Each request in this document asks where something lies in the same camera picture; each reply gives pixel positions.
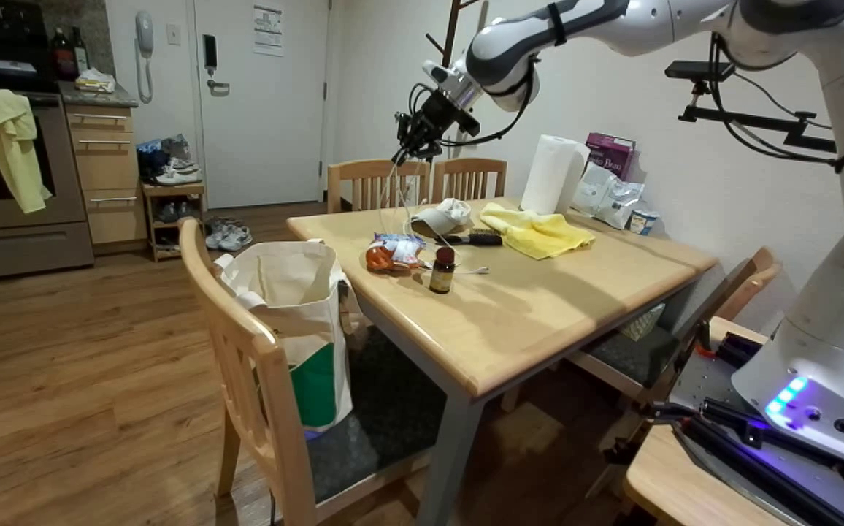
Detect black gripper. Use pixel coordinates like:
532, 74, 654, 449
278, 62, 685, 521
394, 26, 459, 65
391, 62, 478, 166

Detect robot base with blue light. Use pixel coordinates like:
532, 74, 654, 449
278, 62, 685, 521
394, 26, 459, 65
634, 319, 844, 526

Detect white tote bag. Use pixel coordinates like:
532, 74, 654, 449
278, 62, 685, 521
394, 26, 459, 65
213, 243, 352, 436

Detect wooden chair with bag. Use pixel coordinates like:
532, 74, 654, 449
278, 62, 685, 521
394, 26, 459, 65
177, 217, 443, 526

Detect wooden chair near robot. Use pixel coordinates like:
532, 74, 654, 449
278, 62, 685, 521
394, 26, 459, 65
562, 246, 783, 413

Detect white rolled towel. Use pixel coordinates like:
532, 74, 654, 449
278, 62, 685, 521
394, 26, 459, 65
410, 199, 470, 237

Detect blue tissue packet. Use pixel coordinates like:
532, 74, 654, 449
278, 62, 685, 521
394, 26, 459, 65
370, 235, 425, 255

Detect black hairbrush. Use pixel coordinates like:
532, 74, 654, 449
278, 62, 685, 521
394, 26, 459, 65
443, 230, 502, 246

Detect orange snack packet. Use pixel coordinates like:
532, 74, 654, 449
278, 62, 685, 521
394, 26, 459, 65
362, 246, 421, 274

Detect small brown glass bottle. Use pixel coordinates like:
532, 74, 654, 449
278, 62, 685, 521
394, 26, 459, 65
429, 246, 454, 294

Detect white paper towel roll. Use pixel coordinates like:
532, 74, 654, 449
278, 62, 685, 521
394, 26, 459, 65
518, 134, 587, 217

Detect yellow patterned cloth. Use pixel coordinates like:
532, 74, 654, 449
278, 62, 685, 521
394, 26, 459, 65
478, 201, 594, 259

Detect wooden coat rack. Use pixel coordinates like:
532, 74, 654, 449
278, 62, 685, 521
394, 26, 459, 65
424, 0, 491, 66

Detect white door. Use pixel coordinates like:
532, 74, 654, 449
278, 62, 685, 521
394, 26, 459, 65
194, 0, 329, 208

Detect white sneakers on floor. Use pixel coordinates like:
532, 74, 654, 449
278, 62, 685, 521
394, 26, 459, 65
205, 218, 251, 255

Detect pink box on table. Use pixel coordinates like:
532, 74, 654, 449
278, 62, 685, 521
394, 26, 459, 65
587, 131, 637, 179

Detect small wooden shoe shelf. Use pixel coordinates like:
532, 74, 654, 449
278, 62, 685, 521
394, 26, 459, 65
143, 185, 205, 259

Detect wooden drawer cabinet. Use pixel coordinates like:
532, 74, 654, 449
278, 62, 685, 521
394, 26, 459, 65
60, 85, 146, 255

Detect yellow hanging towel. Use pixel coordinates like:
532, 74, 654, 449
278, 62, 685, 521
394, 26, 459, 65
0, 87, 51, 214

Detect stainless steel oven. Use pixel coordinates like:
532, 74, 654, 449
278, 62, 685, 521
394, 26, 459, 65
0, 0, 94, 278

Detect white wall phone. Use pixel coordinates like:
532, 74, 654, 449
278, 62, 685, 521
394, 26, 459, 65
133, 8, 153, 104

